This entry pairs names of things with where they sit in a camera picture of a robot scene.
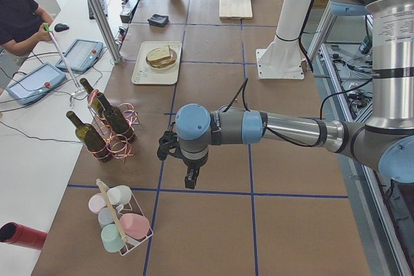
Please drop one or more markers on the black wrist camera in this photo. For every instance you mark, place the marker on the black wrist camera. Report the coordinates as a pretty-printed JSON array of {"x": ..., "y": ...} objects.
[{"x": 168, "y": 144}]

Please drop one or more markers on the person in black shirt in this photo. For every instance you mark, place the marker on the person in black shirt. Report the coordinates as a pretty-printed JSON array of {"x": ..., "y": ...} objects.
[{"x": 23, "y": 26}]

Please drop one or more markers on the copper wire bottle rack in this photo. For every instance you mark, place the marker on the copper wire bottle rack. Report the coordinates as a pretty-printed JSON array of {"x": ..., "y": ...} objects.
[{"x": 118, "y": 144}]

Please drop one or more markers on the bread slice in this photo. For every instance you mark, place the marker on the bread slice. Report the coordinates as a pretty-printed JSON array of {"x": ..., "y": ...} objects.
[
  {"x": 159, "y": 54},
  {"x": 165, "y": 62}
]

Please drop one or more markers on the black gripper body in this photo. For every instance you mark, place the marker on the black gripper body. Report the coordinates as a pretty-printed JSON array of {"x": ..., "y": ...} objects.
[{"x": 192, "y": 165}]

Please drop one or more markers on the black computer mouse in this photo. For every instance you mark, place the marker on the black computer mouse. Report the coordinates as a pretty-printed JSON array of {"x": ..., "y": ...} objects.
[{"x": 60, "y": 27}]

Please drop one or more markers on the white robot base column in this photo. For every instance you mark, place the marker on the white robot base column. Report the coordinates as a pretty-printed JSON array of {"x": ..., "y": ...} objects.
[{"x": 282, "y": 58}]

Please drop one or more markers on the white cup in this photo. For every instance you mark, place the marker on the white cup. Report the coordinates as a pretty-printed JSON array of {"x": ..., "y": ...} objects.
[{"x": 119, "y": 195}]

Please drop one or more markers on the cream bear tray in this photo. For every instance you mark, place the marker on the cream bear tray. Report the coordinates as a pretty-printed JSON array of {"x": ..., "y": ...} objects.
[{"x": 144, "y": 74}]

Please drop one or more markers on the grey cup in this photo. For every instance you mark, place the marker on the grey cup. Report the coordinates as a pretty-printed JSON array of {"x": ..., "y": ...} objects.
[{"x": 105, "y": 218}]

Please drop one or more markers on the aluminium frame post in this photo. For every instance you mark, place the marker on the aluminium frame post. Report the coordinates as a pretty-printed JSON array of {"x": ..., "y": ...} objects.
[{"x": 105, "y": 30}]

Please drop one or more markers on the wooden cutting board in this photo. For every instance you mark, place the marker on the wooden cutting board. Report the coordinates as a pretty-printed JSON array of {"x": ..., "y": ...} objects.
[{"x": 235, "y": 9}]

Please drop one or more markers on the white round plate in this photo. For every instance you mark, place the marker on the white round plate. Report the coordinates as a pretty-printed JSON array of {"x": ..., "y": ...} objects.
[{"x": 161, "y": 58}]

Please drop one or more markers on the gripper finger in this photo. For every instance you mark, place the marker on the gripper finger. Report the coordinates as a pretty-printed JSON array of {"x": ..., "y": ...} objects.
[
  {"x": 195, "y": 174},
  {"x": 189, "y": 181}
]

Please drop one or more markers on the mint green cup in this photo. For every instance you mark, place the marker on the mint green cup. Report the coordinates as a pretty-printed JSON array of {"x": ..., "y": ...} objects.
[{"x": 111, "y": 239}]

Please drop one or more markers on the near blue teach pendant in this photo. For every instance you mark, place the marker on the near blue teach pendant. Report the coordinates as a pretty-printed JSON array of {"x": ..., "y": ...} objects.
[{"x": 36, "y": 84}]

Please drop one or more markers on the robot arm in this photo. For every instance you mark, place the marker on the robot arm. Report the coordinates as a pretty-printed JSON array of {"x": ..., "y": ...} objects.
[{"x": 384, "y": 142}]

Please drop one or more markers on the green wine bottle back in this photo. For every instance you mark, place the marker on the green wine bottle back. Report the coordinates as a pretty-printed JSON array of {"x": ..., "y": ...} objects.
[{"x": 94, "y": 104}]

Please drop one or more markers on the green wine bottle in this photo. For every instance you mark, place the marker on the green wine bottle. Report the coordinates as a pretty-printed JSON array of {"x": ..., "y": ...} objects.
[
  {"x": 90, "y": 137},
  {"x": 94, "y": 104},
  {"x": 116, "y": 119}
]

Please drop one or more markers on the grey folded cloth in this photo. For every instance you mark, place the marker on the grey folded cloth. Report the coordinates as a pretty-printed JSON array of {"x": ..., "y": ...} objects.
[{"x": 158, "y": 20}]

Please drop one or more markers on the far blue teach pendant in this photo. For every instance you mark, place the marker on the far blue teach pendant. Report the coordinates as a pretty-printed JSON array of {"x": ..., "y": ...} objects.
[{"x": 82, "y": 54}]

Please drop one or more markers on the pink stick with green tip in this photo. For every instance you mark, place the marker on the pink stick with green tip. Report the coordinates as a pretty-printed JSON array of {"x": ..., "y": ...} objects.
[{"x": 79, "y": 89}]

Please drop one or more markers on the green wine bottle front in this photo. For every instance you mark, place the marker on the green wine bottle front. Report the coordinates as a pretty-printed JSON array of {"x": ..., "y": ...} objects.
[{"x": 90, "y": 137}]

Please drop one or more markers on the salmon pink cup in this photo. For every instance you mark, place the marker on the salmon pink cup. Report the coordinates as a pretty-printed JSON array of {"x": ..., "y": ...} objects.
[{"x": 135, "y": 225}]

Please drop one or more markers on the green wine bottle middle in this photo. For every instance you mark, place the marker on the green wine bottle middle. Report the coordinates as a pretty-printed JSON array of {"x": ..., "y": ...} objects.
[{"x": 116, "y": 119}]

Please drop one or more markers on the red cylinder bottle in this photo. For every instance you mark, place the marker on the red cylinder bottle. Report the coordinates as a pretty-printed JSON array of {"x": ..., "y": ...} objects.
[{"x": 20, "y": 235}]

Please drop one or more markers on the white wire cup rack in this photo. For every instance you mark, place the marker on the white wire cup rack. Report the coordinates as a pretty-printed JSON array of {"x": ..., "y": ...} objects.
[{"x": 117, "y": 211}]

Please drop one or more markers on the light pink cup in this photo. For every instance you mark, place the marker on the light pink cup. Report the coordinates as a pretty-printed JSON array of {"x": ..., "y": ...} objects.
[{"x": 96, "y": 203}]

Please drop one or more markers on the blue teach pendant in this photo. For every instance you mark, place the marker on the blue teach pendant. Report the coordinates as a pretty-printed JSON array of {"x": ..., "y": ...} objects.
[
  {"x": 82, "y": 54},
  {"x": 36, "y": 84}
]

